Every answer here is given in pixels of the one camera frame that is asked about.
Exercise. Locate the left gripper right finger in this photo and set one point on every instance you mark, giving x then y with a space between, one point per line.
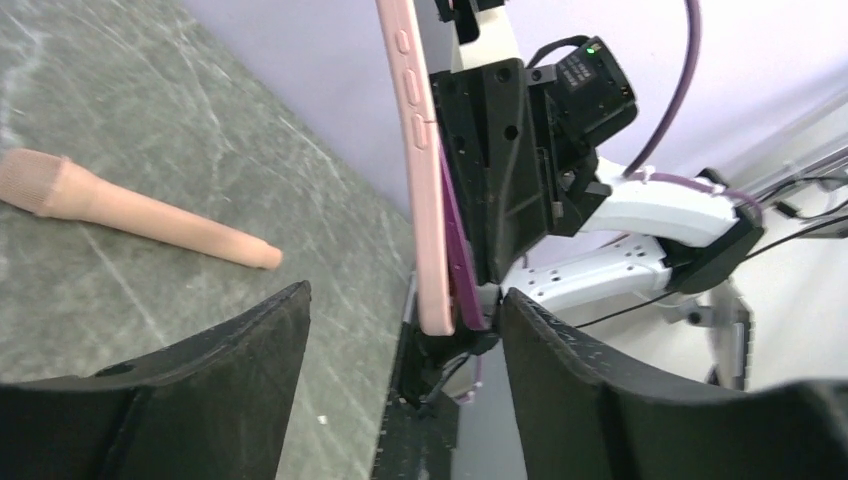
585 410

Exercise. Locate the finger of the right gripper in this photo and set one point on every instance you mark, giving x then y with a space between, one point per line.
486 125

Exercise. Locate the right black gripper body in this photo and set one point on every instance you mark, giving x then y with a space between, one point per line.
571 113

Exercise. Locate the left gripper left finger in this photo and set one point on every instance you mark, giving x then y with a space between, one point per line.
215 405

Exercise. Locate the pink phone case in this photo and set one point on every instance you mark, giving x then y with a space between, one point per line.
420 135

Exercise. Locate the purple black phone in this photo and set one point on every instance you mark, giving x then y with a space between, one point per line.
461 265

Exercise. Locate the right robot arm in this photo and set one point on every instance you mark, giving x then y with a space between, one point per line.
687 235

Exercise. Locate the pink microphone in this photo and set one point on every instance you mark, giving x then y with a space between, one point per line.
55 187

